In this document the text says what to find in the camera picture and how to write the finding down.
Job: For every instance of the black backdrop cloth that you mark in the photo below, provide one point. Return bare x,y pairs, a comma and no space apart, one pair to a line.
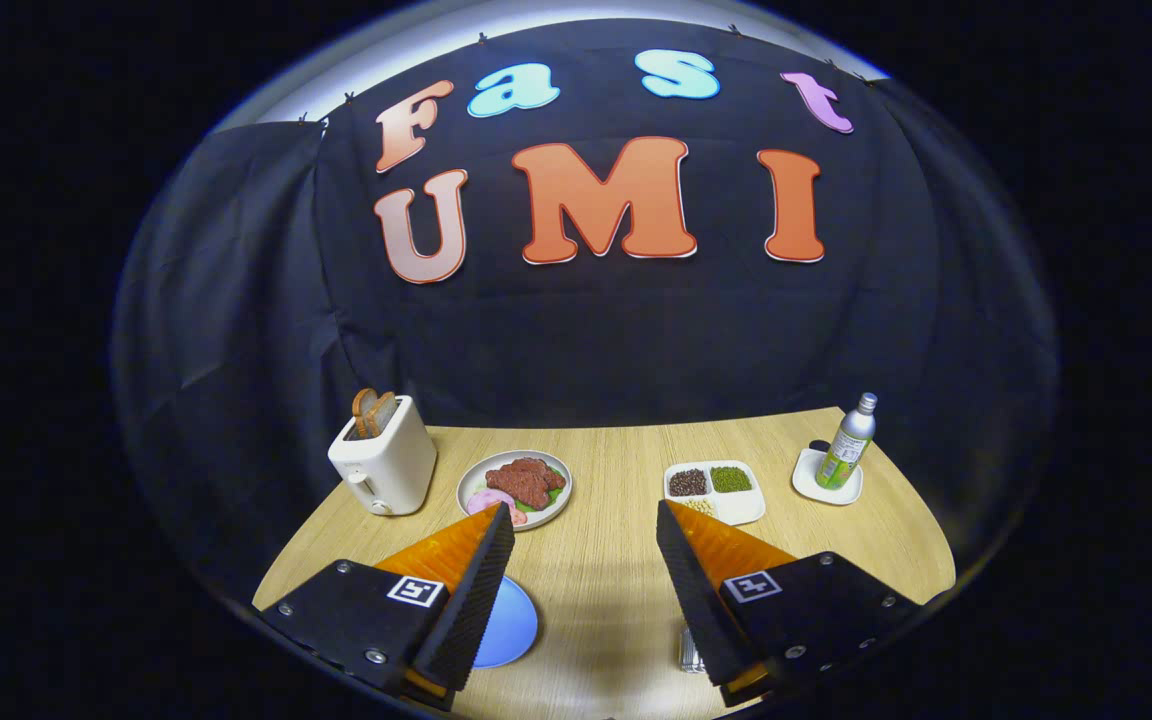
586,330

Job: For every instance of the white divided dish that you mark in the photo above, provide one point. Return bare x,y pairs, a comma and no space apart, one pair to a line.
741,505

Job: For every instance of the brown meat steak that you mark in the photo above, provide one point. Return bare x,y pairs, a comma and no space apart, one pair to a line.
524,480

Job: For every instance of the white toaster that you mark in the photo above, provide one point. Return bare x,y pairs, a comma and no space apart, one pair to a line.
386,470

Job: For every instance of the blue round plate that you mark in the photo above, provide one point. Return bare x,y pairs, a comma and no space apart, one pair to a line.
511,625

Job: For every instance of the small white tray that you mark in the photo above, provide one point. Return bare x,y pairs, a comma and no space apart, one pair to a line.
808,480

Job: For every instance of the pile of yellow soybeans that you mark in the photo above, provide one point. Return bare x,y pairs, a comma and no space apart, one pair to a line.
701,506

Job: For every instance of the brown toast slice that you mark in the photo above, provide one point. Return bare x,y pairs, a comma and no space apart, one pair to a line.
383,412
363,410

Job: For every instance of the pile of green beans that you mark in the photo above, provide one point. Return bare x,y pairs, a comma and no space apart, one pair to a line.
731,479

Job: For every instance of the beige food plate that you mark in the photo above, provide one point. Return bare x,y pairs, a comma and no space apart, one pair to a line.
476,482

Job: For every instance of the pink ham slices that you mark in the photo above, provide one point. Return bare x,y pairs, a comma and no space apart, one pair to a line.
488,500

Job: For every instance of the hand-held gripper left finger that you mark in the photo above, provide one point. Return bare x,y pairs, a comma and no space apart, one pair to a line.
471,610

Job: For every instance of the silver bottle with green label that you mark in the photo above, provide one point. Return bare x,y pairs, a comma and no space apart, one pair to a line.
846,450

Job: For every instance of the green lettuce leaf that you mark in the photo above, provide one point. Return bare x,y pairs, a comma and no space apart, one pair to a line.
554,492

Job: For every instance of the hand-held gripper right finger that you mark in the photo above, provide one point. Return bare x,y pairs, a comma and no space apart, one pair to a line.
701,600

